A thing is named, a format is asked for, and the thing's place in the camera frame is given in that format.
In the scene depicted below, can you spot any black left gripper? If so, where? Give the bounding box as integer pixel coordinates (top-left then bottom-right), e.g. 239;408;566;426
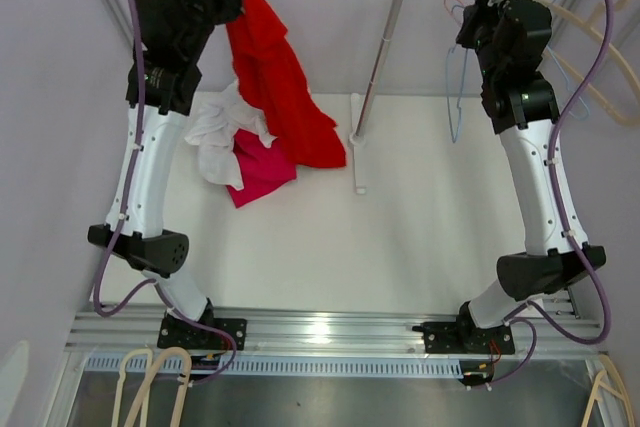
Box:
171;0;246;62

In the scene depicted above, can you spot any pink wire hanger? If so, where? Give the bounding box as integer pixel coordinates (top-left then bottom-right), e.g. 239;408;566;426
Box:
443;0;465;26

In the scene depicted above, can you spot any red t shirt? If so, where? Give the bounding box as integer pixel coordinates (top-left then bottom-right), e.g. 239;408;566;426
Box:
226;0;346;169

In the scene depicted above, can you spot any white t shirt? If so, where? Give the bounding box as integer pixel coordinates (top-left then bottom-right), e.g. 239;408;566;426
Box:
184;79;276;191

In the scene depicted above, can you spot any beige wooden hanger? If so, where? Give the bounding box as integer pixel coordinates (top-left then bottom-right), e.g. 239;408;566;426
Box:
547;0;640;126

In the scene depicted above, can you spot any pink t shirt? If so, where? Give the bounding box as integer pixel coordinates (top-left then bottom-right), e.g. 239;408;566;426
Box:
227;130;297;208

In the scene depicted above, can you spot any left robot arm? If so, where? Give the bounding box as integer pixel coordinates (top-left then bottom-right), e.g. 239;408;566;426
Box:
88;0;244;348

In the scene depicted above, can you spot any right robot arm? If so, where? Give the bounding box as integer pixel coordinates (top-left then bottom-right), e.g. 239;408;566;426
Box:
455;0;606;352

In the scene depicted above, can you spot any beige hanger bottom right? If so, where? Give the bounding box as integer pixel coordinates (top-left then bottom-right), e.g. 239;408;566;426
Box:
580;354;636;427

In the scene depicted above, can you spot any metal clothes rack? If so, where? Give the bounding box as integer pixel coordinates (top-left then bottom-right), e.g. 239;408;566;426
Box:
348;0;640;196

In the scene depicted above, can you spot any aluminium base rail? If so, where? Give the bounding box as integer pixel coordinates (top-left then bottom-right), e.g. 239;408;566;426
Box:
64;302;606;359

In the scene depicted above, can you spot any white cable duct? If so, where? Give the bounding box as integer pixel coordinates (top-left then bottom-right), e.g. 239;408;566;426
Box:
85;353;464;380

